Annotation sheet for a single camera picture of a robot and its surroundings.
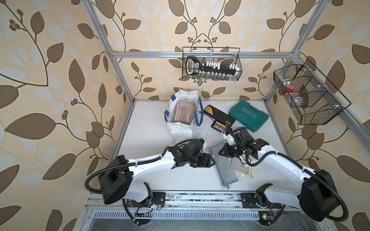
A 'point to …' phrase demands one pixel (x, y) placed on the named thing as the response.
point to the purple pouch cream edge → (241, 168)
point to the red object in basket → (288, 85)
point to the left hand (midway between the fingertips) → (210, 161)
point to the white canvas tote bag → (179, 132)
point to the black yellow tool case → (218, 115)
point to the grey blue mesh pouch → (226, 175)
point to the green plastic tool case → (247, 115)
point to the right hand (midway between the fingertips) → (218, 152)
